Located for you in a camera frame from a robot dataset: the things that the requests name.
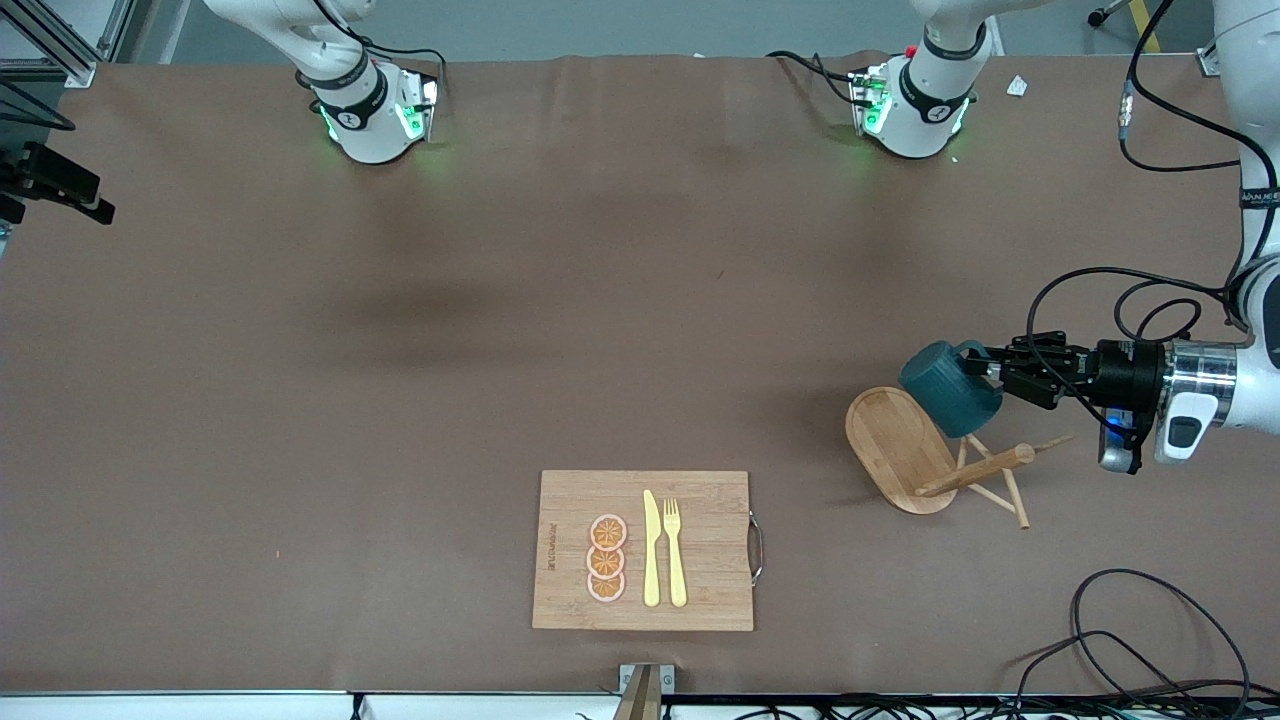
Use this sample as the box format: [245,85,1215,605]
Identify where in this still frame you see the white table edge rail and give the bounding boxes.
[0,690,1280,720]

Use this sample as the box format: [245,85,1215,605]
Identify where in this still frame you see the black base cable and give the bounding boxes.
[765,50,863,106]

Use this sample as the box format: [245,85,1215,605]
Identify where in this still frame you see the brown table cover mat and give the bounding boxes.
[0,55,1280,696]

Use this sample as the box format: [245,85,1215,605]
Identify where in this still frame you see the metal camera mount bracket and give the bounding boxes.
[618,663,676,720]

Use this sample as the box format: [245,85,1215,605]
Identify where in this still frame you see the yellow plastic fork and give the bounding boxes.
[663,498,689,608]

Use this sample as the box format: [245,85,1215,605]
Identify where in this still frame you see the yellow plastic knife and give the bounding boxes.
[643,490,662,608]

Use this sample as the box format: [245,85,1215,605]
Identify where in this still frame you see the black cable loop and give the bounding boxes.
[1070,568,1253,701]
[1018,630,1280,720]

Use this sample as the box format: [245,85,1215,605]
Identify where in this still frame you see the bamboo cutting board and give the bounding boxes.
[532,470,766,632]

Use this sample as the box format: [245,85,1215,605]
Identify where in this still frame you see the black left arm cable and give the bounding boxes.
[1025,0,1263,351]

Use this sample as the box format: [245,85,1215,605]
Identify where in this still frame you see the wooden mug rack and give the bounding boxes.
[845,387,1077,529]

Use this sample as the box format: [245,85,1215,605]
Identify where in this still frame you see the teal cup with handle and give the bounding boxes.
[899,340,1005,439]

